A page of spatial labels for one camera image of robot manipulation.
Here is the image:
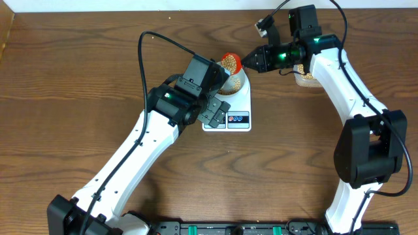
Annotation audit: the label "white digital kitchen scale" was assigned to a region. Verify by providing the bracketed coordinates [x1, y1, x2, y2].
[202, 69, 251, 132]

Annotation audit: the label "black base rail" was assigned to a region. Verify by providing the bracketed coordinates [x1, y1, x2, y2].
[143, 221, 401, 235]

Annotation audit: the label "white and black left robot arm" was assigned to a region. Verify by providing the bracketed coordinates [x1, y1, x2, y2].
[47, 84, 231, 234]

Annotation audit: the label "grey plastic bowl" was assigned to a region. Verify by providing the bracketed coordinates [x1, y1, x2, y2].
[218, 63, 245, 95]

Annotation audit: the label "clear plastic container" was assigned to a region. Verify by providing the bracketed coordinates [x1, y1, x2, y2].
[293, 64, 322, 88]

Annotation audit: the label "yellow soybeans pile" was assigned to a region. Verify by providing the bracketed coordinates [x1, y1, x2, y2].
[297, 64, 315, 80]

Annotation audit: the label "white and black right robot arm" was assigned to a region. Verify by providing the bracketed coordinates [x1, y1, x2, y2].
[241, 5, 411, 234]

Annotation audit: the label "soybeans in scoop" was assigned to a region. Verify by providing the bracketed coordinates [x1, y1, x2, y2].
[221, 54, 237, 74]

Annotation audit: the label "red plastic scoop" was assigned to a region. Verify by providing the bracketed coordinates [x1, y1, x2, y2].
[221, 53, 242, 75]

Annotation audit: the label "soybeans in bowl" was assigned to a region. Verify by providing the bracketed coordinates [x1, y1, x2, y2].
[218, 76, 242, 95]

